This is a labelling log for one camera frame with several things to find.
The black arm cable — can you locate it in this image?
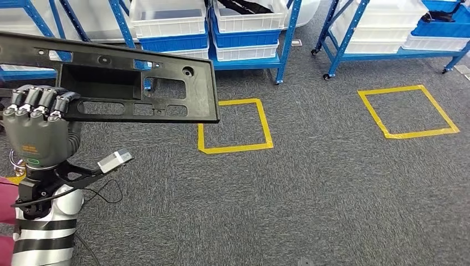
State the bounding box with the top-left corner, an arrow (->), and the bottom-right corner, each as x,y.
73,178 -> 124,266

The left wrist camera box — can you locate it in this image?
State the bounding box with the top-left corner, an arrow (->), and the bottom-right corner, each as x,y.
97,149 -> 134,175

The black plastic plate bracket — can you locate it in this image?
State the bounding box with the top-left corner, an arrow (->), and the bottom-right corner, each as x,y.
0,31 -> 221,124

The white car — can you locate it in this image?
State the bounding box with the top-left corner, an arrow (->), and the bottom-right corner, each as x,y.
0,0 -> 322,43

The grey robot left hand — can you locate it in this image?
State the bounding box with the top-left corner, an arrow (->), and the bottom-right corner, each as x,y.
3,85 -> 84,170

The blue metal shelf rack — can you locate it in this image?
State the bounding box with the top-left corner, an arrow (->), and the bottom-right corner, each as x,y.
311,0 -> 470,81
106,0 -> 304,91
0,0 -> 91,82

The black plastic part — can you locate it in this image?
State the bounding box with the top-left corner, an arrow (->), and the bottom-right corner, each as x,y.
216,0 -> 275,16
421,10 -> 458,23

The blue plastic crate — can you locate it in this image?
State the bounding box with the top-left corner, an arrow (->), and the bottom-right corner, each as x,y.
210,9 -> 283,49
410,0 -> 470,39
139,32 -> 210,52

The person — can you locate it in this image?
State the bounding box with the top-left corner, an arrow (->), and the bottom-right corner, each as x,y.
0,176 -> 18,266

